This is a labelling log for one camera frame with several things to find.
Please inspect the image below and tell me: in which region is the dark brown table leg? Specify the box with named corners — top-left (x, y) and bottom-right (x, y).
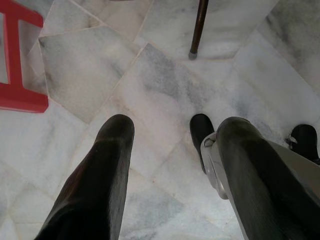
top-left (188, 0), bottom-right (210, 61)

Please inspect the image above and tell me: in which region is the grey robot leg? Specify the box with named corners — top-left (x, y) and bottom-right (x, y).
top-left (199, 131), bottom-right (320, 201)

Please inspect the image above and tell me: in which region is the red plastic stool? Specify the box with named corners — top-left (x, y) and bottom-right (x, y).
top-left (0, 0), bottom-right (49, 114)

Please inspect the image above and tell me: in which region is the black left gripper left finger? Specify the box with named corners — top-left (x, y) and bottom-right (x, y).
top-left (34, 113), bottom-right (136, 240)

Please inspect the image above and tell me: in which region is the black robot foot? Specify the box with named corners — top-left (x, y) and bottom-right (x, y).
top-left (189, 113), bottom-right (216, 174)
top-left (286, 123), bottom-right (320, 166)

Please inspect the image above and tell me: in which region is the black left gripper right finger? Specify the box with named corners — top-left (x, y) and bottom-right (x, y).
top-left (215, 117), bottom-right (320, 240)

